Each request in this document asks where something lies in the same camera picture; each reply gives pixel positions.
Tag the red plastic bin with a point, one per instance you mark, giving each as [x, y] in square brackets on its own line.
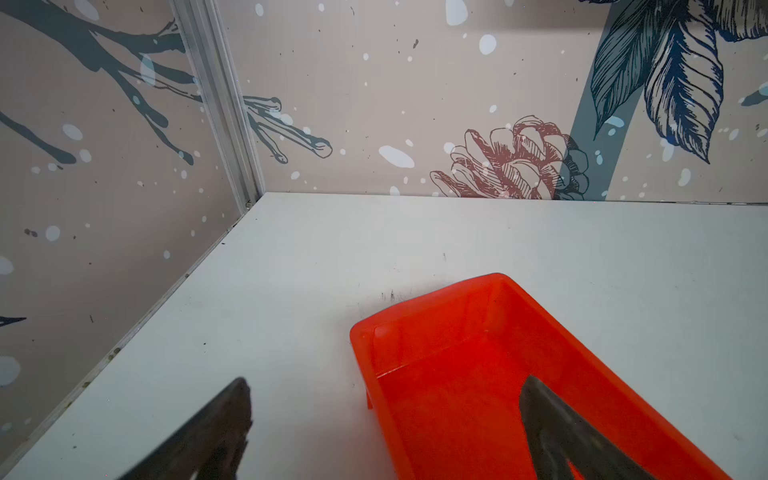
[444, 372]

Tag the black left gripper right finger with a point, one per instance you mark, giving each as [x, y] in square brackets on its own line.
[563, 445]

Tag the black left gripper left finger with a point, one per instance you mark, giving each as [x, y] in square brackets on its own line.
[210, 445]

